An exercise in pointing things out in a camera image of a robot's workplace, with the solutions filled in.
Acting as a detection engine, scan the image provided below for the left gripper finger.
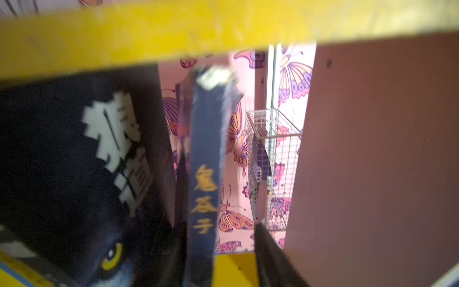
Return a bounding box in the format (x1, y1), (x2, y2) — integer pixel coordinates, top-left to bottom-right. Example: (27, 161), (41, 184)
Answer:
(254, 223), (309, 287)

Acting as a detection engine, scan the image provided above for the dark old man cover book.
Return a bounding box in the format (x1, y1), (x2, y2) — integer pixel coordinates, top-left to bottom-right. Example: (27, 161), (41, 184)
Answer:
(177, 65), (241, 287)

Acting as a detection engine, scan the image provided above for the black wolf cover book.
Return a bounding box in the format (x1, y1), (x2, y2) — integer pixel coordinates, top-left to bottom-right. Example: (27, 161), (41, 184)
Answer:
(1, 64), (175, 287)

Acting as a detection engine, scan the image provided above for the yellow cartoon boy book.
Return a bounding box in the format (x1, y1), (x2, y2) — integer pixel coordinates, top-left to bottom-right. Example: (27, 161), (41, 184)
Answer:
(1, 251), (54, 287)

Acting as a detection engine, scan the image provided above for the purple object in basket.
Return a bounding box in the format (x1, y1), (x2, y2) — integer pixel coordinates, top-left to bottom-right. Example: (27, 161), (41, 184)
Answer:
(251, 135), (272, 182)

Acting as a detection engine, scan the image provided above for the yellow pink blue bookshelf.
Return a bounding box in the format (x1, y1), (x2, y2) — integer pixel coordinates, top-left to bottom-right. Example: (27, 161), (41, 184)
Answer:
(1, 1), (459, 287)

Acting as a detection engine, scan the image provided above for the white wire basket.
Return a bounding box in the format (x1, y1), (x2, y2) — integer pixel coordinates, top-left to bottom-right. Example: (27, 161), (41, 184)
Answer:
(246, 109), (302, 232)

